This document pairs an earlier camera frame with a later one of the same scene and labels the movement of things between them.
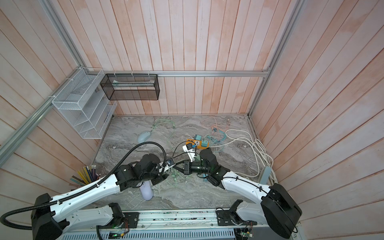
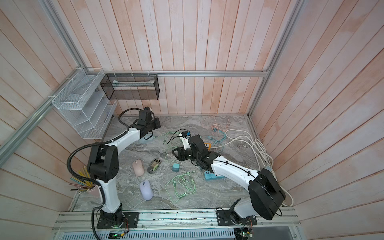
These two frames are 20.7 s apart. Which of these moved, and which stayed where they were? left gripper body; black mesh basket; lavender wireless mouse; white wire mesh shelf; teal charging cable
Moved: left gripper body
Stayed: lavender wireless mouse; white wire mesh shelf; teal charging cable; black mesh basket
